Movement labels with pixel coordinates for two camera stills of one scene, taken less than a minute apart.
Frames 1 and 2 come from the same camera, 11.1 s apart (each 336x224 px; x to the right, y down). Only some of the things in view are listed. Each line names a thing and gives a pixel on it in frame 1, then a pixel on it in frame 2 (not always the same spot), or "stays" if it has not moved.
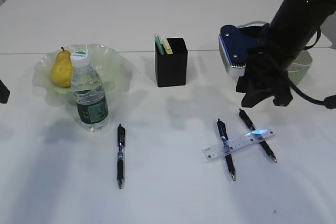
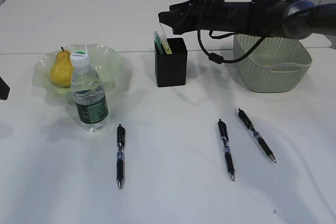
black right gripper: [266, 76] to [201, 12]
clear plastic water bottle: [92, 109] stays
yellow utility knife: [167, 46] stays
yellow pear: [62, 72] stays
